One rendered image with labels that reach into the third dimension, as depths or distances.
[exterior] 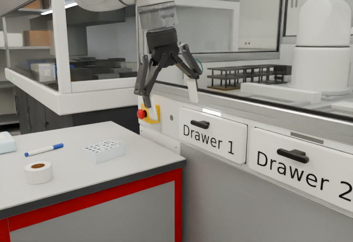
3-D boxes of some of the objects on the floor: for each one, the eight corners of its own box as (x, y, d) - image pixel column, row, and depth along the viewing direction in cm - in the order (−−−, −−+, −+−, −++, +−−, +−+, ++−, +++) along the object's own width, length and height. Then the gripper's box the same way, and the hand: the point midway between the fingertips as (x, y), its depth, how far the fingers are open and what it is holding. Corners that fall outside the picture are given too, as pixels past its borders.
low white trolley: (22, 452, 87) (-13, 211, 71) (-3, 304, 137) (-28, 142, 120) (184, 339, 120) (186, 158, 104) (117, 253, 170) (111, 121, 153)
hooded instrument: (70, 262, 163) (38, -118, 124) (14, 157, 310) (-9, -32, 272) (231, 197, 231) (243, -62, 192) (123, 136, 378) (117, -17, 340)
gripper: (122, 39, 65) (142, 130, 72) (208, 19, 78) (218, 98, 85) (107, 39, 71) (127, 124, 78) (190, 21, 84) (200, 95, 91)
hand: (174, 107), depth 81 cm, fingers open, 13 cm apart
